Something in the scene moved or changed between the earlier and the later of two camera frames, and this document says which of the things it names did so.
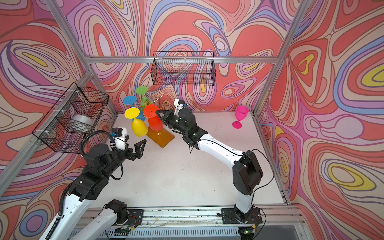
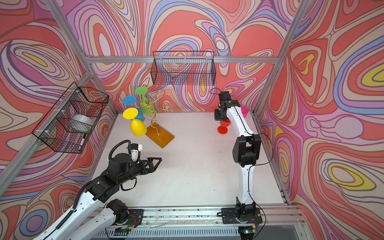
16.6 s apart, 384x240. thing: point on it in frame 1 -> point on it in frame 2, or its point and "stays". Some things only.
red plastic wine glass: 155,123 -> 223,129
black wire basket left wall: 73,119 stays
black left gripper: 132,156 -> 151,168
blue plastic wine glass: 130,100 stays
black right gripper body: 175,123 -> 220,115
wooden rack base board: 161,137 stays
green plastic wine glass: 145,100 stays
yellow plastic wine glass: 139,128 stays
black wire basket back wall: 183,68 stays
